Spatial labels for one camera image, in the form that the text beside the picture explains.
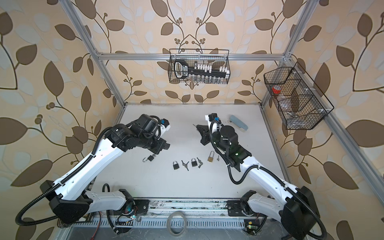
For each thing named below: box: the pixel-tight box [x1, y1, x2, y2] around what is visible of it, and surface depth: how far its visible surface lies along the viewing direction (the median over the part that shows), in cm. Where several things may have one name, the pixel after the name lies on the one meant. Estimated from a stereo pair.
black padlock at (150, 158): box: [142, 154, 156, 163], surface depth 93 cm
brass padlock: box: [207, 150, 215, 163], surface depth 93 cm
